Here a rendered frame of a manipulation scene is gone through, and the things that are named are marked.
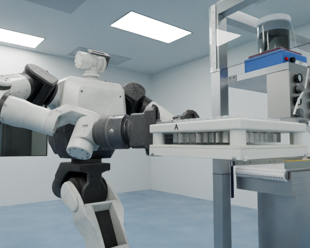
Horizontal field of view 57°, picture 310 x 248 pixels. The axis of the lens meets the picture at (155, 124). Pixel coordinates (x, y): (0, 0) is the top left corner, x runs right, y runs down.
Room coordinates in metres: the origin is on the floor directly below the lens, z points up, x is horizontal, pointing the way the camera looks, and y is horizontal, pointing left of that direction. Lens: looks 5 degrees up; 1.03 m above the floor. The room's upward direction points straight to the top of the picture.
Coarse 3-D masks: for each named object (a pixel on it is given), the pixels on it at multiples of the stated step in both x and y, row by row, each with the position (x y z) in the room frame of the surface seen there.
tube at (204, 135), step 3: (204, 117) 0.58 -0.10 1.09; (207, 117) 0.58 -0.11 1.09; (204, 120) 0.58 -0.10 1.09; (204, 132) 0.58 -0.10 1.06; (207, 132) 0.58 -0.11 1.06; (204, 135) 0.58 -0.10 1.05; (207, 135) 0.58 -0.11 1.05; (204, 138) 0.58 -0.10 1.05; (207, 138) 0.58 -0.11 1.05; (204, 141) 0.58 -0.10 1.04; (207, 141) 0.58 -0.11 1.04; (204, 144) 0.58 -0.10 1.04; (207, 144) 0.58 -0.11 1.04
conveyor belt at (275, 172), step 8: (240, 168) 1.38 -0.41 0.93; (248, 168) 1.34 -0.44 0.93; (256, 168) 1.31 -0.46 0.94; (264, 168) 1.28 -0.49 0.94; (272, 168) 1.27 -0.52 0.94; (280, 168) 1.27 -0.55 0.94; (304, 168) 1.27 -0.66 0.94; (240, 176) 1.38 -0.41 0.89; (248, 176) 1.34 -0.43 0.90; (256, 176) 1.30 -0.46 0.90; (264, 176) 1.26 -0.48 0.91; (272, 176) 1.23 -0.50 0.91; (280, 176) 1.20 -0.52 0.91
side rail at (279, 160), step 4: (308, 156) 1.77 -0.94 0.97; (248, 160) 1.46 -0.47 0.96; (252, 160) 1.47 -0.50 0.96; (256, 160) 1.49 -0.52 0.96; (260, 160) 1.51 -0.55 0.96; (264, 160) 1.53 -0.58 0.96; (268, 160) 1.55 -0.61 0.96; (272, 160) 1.56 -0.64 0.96; (276, 160) 1.58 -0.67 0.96; (280, 160) 1.61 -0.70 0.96; (284, 160) 1.63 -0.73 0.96; (236, 164) 1.40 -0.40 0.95; (240, 164) 1.42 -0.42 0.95; (244, 164) 1.44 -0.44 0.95; (248, 164) 1.45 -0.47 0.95; (252, 164) 1.47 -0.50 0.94; (256, 164) 1.49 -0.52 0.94
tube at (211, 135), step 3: (210, 117) 0.56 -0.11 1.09; (213, 117) 0.56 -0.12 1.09; (210, 132) 0.57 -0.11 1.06; (213, 132) 0.56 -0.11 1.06; (210, 135) 0.57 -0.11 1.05; (213, 135) 0.56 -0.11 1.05; (210, 138) 0.57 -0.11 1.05; (213, 138) 0.56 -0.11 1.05; (210, 141) 0.57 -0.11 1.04; (213, 141) 0.56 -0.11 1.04; (210, 144) 0.57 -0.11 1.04; (213, 144) 0.56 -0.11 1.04
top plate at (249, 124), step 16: (160, 128) 0.63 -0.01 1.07; (176, 128) 0.59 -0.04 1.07; (192, 128) 0.55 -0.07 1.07; (208, 128) 0.52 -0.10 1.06; (224, 128) 0.49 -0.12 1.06; (240, 128) 0.47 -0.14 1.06; (256, 128) 0.50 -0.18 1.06; (272, 128) 0.53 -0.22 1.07; (288, 128) 0.57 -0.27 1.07; (304, 128) 0.61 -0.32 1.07
